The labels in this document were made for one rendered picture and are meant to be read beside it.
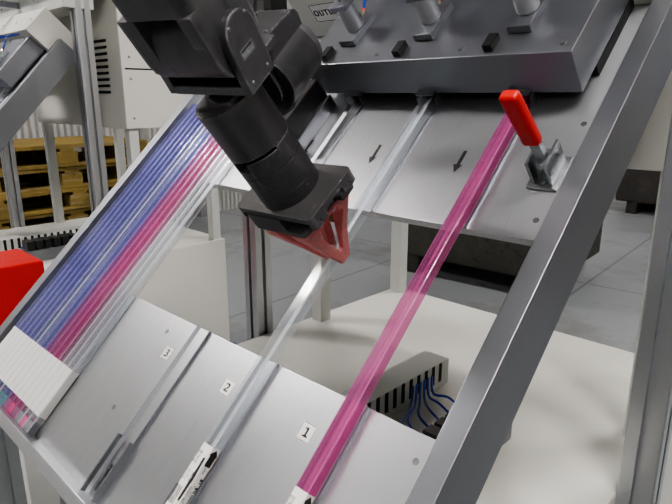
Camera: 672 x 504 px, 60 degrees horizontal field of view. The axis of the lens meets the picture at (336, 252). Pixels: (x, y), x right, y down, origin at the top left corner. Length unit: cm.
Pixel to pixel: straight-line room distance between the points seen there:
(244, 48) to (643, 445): 63
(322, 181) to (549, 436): 56
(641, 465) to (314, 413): 45
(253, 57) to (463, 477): 33
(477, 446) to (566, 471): 42
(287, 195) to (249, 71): 12
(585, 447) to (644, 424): 14
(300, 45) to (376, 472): 35
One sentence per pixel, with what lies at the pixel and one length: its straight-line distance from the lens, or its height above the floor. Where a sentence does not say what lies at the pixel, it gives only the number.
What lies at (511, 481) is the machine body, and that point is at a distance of 82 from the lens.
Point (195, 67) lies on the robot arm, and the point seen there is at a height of 111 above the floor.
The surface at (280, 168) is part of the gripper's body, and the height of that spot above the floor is 103.
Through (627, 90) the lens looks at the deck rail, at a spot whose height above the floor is 110.
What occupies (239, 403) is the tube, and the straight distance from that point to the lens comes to 54.
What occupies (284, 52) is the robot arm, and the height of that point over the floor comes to 113.
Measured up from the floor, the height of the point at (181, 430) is 79.
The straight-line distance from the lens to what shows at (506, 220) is 52.
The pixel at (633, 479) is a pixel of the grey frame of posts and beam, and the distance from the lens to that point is 83.
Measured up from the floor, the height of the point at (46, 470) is 73.
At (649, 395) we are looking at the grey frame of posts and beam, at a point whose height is 76.
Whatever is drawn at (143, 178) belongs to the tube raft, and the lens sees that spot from 93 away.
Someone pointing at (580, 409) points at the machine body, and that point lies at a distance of 101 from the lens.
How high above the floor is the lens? 109
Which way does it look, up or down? 15 degrees down
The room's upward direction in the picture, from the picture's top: straight up
